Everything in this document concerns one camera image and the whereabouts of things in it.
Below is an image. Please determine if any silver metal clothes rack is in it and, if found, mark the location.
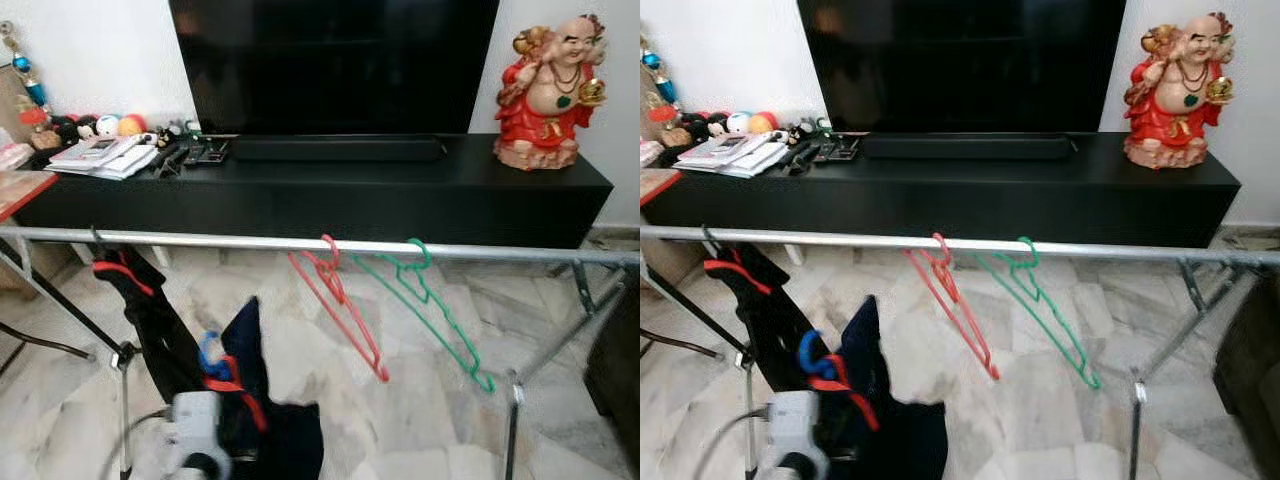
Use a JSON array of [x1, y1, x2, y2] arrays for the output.
[[640, 225, 1280, 480], [0, 225, 641, 480]]

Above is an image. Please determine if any black TV console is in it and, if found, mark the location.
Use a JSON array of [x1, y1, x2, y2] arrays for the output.
[[15, 135, 614, 249], [645, 133, 1241, 249]]

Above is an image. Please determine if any black plush toy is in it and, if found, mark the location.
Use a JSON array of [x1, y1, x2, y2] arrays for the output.
[[45, 115, 99, 151], [680, 113, 729, 149]]

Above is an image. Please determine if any marble folding table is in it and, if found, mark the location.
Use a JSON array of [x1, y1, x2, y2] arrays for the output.
[[0, 170, 96, 363], [640, 168, 723, 361]]

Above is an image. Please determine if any red laughing Buddha statue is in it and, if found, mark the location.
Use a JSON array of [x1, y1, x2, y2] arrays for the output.
[[1123, 12, 1238, 169], [493, 13, 609, 171]]

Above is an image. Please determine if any green plastic hanger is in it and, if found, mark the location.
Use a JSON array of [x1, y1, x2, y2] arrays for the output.
[[350, 238, 496, 394], [972, 236, 1101, 391]]

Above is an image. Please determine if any red plastic hanger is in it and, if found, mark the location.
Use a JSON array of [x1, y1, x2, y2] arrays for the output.
[[288, 235, 391, 383], [90, 228, 158, 298], [903, 233, 1001, 381], [700, 226, 774, 297]]

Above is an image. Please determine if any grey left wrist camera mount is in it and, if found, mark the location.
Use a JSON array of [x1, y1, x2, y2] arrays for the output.
[[165, 392, 233, 473], [765, 390, 831, 473]]

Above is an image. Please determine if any black soundbar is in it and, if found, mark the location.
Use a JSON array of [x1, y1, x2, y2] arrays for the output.
[[862, 133, 1076, 161], [230, 135, 446, 163]]

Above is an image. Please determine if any gold and blue trophy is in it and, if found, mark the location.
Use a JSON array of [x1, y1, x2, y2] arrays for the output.
[[0, 20, 51, 111], [640, 38, 681, 106]]

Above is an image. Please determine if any white paper stack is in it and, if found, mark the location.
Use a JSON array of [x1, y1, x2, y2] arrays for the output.
[[45, 135, 159, 181], [675, 133, 793, 179]]

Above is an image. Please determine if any dark brown sofa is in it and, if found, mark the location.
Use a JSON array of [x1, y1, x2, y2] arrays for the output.
[[583, 280, 641, 441], [1213, 275, 1280, 451]]

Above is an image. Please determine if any blue plastic hanger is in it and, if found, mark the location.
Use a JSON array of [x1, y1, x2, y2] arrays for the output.
[[197, 330, 233, 383], [797, 328, 839, 381]]

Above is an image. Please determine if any black flat television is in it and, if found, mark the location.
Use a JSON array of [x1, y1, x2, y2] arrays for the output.
[[797, 0, 1128, 134], [168, 0, 501, 136]]

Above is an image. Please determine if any black T-shirt with white print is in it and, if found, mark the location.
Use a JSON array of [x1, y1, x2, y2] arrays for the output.
[[703, 243, 831, 396], [93, 245, 216, 401]]

